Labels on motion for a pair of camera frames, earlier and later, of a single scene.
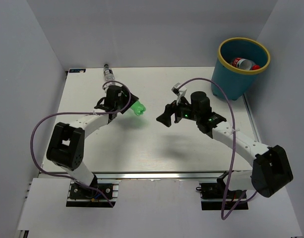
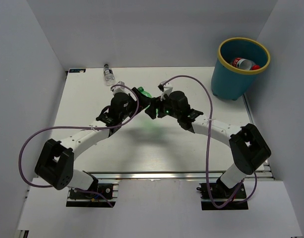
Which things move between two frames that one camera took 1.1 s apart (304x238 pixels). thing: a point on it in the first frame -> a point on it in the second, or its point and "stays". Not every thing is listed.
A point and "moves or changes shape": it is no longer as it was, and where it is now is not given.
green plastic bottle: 138,108 moves or changes shape
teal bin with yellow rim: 239,60 stays
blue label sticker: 77,70 stays
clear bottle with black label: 108,73 stays
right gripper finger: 165,117 -> 151,111
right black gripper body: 183,110 -> 164,109
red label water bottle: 245,64 stays
